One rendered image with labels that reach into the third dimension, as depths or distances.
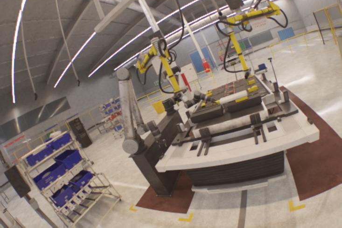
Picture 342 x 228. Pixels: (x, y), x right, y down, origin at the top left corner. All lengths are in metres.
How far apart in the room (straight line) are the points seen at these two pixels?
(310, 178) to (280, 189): 0.42
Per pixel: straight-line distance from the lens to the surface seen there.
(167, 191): 2.46
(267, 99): 1.99
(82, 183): 2.72
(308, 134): 1.40
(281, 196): 1.99
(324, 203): 1.97
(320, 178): 2.16
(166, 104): 3.26
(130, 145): 1.77
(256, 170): 1.54
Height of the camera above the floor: 1.68
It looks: 8 degrees down
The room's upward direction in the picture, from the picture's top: 25 degrees counter-clockwise
